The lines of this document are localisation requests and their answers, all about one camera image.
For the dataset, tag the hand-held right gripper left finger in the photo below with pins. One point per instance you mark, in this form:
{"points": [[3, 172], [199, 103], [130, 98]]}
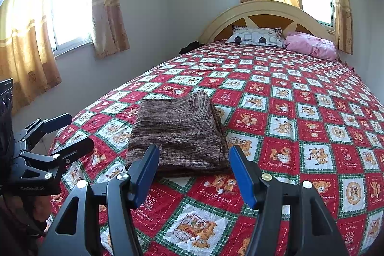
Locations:
{"points": [[147, 178]]}

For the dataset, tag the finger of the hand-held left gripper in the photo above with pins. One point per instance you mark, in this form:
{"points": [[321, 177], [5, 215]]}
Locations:
{"points": [[45, 125], [69, 151]]}

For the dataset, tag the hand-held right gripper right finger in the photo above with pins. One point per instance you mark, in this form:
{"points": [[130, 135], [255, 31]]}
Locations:
{"points": [[243, 178]]}

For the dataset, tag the brown knitted sweater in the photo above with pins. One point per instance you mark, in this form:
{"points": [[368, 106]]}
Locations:
{"points": [[177, 136]]}

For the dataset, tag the person's left hand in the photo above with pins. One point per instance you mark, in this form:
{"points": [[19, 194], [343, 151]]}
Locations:
{"points": [[39, 206]]}

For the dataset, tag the yellow side window curtain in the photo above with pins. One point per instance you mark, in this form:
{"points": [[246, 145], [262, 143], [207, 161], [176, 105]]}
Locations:
{"points": [[108, 19], [27, 49]]}

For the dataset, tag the red checkered bear bedspread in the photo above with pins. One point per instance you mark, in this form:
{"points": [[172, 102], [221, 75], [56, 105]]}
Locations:
{"points": [[300, 94]]}

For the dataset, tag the side window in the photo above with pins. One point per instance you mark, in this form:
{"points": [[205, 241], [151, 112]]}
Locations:
{"points": [[69, 4]]}

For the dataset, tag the dark cloth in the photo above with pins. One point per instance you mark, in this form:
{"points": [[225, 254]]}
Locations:
{"points": [[189, 47]]}

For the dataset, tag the grey patterned pillow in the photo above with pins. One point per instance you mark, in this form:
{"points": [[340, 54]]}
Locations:
{"points": [[255, 37]]}

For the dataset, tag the pink pillow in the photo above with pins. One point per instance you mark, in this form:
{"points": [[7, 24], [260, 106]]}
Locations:
{"points": [[309, 44]]}

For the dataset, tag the cream arched headboard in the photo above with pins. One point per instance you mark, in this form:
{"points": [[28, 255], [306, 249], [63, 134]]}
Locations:
{"points": [[216, 25]]}

